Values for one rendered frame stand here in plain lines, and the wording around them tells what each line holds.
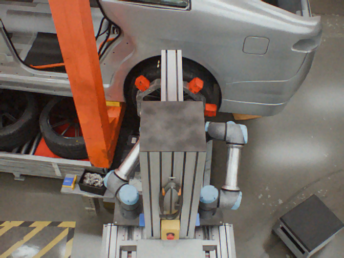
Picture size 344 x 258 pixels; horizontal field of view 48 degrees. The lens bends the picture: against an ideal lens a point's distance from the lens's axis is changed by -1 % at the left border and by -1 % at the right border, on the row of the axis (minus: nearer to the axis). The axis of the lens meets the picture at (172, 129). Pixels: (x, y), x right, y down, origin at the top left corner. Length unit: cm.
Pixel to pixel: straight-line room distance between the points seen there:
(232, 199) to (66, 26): 140
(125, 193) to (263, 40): 136
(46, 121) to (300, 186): 241
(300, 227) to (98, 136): 171
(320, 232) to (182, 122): 207
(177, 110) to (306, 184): 256
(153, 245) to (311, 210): 166
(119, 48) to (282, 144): 202
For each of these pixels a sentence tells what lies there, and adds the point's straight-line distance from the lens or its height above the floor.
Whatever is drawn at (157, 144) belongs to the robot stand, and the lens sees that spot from 144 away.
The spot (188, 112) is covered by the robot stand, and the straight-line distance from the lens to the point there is 154.
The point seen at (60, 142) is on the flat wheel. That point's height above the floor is 50.
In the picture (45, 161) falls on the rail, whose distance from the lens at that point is 352.
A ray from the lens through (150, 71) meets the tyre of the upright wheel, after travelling 300.
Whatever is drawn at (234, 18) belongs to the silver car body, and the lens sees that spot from 267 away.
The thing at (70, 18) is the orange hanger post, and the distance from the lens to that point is 217.
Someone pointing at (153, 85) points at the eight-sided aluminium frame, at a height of 110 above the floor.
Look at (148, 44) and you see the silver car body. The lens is 284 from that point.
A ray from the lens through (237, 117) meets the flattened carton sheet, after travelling 422.
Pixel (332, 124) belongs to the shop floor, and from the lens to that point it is 450.
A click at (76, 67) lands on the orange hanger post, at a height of 160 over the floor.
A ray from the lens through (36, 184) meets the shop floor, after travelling 388.
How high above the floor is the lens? 319
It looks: 52 degrees down
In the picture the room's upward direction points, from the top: 2 degrees clockwise
